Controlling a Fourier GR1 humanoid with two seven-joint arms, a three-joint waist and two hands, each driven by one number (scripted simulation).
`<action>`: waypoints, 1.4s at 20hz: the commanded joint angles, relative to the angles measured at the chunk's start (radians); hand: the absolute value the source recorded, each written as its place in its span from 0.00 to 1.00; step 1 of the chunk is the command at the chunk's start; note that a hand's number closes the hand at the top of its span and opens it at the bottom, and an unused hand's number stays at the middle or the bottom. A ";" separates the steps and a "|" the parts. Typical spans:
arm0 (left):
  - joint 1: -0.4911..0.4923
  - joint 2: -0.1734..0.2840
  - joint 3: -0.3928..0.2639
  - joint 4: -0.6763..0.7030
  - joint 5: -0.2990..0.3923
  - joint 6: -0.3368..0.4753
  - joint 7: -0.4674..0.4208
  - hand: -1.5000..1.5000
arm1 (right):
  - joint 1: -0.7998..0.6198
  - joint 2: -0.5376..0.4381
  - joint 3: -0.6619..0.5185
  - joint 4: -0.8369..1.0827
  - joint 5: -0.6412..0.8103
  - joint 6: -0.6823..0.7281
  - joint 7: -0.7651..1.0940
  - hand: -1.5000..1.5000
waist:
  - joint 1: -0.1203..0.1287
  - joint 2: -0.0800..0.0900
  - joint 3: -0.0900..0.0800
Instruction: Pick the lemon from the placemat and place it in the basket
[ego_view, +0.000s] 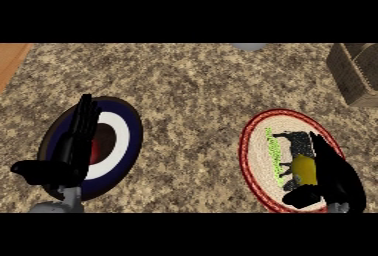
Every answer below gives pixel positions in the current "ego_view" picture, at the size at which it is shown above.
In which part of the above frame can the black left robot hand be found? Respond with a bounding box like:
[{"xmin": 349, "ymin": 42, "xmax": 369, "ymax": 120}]
[{"xmin": 9, "ymin": 93, "xmax": 104, "ymax": 188}]

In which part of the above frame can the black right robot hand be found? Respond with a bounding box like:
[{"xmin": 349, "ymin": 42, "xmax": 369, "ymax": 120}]
[{"xmin": 281, "ymin": 131, "xmax": 368, "ymax": 214}]

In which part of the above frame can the yellow lemon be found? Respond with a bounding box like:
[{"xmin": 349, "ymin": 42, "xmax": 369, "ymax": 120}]
[{"xmin": 290, "ymin": 154, "xmax": 319, "ymax": 186}]

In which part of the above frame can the blue white red round placemat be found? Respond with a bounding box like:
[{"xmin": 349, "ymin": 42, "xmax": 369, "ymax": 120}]
[{"xmin": 37, "ymin": 96, "xmax": 145, "ymax": 202}]

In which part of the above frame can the red-rimmed woven round placemat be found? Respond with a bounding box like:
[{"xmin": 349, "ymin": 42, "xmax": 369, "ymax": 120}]
[{"xmin": 238, "ymin": 108, "xmax": 346, "ymax": 214}]

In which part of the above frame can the brown wooden surface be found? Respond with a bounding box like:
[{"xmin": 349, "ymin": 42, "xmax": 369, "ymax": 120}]
[{"xmin": 0, "ymin": 42, "xmax": 36, "ymax": 94}]

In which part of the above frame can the grey round object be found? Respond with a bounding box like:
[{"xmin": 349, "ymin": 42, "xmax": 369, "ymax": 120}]
[{"xmin": 229, "ymin": 42, "xmax": 271, "ymax": 52}]

